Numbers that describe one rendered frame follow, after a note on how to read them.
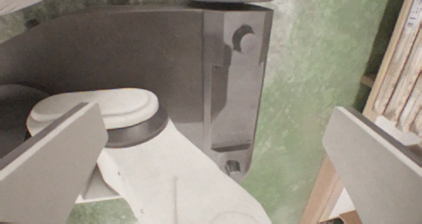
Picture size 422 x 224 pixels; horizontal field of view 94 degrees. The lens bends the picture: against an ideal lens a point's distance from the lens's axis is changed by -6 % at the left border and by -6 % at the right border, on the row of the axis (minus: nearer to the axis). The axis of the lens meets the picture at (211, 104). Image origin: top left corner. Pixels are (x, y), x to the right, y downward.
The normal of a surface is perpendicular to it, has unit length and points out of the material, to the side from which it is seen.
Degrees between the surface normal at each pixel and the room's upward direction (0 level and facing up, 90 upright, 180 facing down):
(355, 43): 0
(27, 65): 0
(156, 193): 90
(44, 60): 0
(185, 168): 90
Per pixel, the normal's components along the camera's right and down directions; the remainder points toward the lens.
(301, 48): 0.18, 0.51
